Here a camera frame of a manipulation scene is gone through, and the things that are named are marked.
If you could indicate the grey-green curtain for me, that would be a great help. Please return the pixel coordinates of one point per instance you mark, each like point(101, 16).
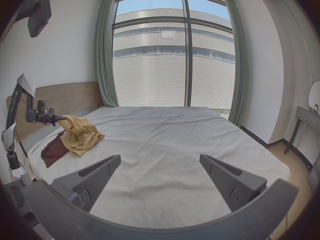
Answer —
point(238, 84)
point(103, 59)

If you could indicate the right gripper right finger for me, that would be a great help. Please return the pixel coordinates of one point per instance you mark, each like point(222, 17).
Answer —
point(232, 184)

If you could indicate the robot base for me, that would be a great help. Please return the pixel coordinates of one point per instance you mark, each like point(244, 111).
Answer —
point(18, 176)

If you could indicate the bed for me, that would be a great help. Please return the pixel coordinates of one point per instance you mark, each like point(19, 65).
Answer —
point(162, 139)

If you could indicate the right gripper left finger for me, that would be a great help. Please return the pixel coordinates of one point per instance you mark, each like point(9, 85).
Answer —
point(90, 184)

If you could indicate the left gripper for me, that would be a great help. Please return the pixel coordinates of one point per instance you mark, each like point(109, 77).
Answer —
point(52, 117)

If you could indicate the window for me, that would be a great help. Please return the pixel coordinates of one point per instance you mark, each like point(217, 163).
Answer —
point(150, 71)

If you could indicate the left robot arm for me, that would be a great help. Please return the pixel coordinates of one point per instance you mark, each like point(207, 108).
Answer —
point(30, 114)

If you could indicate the brown shorts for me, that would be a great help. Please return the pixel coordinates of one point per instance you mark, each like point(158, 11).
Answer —
point(52, 151)

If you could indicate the tan shorts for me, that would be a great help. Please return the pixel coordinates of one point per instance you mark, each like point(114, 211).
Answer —
point(80, 134)

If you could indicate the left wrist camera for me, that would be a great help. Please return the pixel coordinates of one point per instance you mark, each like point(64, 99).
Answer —
point(41, 106)

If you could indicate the round mirror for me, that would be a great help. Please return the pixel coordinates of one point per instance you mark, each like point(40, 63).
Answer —
point(315, 94)

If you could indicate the grey dressing table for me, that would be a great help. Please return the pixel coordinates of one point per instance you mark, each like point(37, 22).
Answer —
point(307, 115)

